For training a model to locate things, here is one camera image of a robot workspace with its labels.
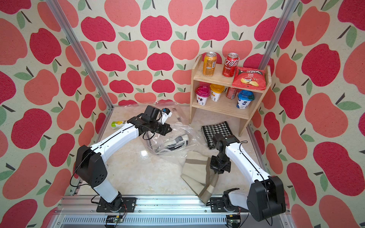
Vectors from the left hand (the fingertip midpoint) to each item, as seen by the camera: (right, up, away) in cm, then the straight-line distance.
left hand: (172, 131), depth 83 cm
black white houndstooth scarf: (+26, -1, +18) cm, 32 cm away
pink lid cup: (+18, +24, +3) cm, 30 cm away
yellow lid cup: (+27, +25, +6) cm, 37 cm away
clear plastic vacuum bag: (+4, +6, +18) cm, 19 cm away
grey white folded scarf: (+2, -8, +10) cm, 13 cm away
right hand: (+25, -23, -6) cm, 35 cm away
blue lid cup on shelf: (+44, +21, +1) cm, 48 cm away
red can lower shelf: (+38, +25, +10) cm, 47 cm away
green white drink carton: (-43, +3, +21) cm, 49 cm away
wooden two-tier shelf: (+35, +16, +11) cm, 40 cm away
